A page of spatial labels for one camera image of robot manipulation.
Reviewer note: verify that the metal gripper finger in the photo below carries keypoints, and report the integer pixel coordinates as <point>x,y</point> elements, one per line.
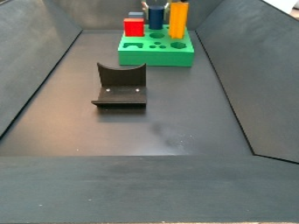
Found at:
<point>166,8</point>
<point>145,6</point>

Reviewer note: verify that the dark blue cylinder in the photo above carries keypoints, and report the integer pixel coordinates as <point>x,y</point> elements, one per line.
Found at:
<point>157,17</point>

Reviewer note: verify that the black curved cradle fixture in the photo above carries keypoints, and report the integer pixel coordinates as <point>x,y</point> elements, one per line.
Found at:
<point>122,86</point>

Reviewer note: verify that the yellow star prism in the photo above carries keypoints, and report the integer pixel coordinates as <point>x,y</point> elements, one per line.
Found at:
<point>178,19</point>

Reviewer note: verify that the light blue rectangular block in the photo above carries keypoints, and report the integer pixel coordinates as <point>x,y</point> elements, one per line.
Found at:
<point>137,14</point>

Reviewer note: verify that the red rectangular block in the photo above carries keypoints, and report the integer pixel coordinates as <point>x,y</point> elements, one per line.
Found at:
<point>134,27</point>

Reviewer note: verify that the green foam shape-sorter block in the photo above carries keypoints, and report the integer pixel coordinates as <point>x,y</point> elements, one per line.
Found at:
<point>157,49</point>

